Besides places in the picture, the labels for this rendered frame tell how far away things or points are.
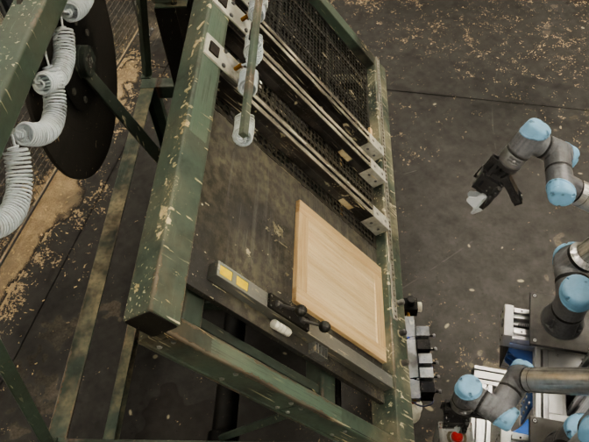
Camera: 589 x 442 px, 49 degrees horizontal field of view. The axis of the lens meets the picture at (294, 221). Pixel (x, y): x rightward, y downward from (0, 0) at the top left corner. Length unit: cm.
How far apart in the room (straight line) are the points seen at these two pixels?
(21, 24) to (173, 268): 79
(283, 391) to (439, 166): 274
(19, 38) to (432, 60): 377
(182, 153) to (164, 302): 47
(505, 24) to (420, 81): 98
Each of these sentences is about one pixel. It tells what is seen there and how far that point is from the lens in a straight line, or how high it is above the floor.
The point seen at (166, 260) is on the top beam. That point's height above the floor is 190.
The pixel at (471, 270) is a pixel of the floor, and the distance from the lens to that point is 392.
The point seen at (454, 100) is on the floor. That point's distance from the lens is 488.
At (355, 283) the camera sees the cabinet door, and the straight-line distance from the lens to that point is 255.
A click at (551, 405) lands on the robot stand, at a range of 255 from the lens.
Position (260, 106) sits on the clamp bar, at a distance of 238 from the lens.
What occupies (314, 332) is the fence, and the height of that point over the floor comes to 131.
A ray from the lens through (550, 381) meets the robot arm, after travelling 200.
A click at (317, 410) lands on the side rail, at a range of 205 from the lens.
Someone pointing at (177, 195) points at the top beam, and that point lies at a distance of 176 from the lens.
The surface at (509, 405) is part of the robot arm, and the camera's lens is 207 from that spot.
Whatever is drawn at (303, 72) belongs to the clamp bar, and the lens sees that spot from 279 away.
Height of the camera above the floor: 321
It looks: 52 degrees down
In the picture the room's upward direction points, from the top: 5 degrees counter-clockwise
